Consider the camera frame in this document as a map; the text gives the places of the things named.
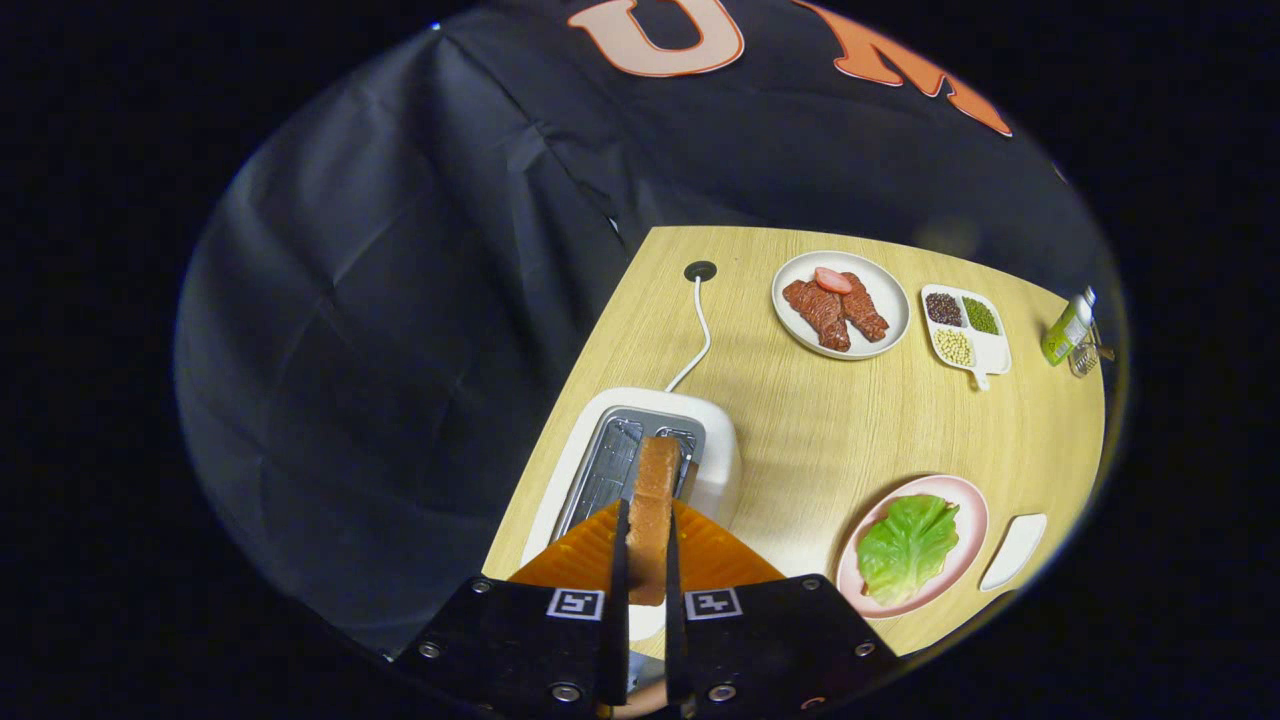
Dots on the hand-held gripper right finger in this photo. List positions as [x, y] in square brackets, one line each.
[780, 650]

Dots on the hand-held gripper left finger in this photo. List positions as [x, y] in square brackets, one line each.
[520, 650]

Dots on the green lettuce leaf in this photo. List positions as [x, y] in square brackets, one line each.
[905, 550]

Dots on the bread slice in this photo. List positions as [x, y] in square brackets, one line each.
[652, 500]

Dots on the white toaster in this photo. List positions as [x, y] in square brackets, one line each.
[715, 470]

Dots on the pink round plate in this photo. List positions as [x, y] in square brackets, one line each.
[970, 520]

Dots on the white rectangular plate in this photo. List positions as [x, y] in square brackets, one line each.
[1015, 550]

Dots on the red meat slice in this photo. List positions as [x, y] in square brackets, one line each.
[865, 312]
[820, 315]

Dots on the yellow bean pile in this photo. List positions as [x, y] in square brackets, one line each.
[954, 347]

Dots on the white divided dish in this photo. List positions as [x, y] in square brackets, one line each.
[992, 352]

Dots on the black backdrop cloth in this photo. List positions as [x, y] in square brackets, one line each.
[400, 300]

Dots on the pink sausage slice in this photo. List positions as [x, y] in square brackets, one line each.
[832, 280]

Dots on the white round plate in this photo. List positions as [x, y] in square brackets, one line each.
[890, 290]

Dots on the dark bean pile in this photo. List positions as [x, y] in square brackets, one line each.
[943, 308]

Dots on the green bean pile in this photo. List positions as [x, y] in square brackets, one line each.
[980, 315]

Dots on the green bottle with silver cap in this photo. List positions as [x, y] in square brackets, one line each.
[1066, 330]

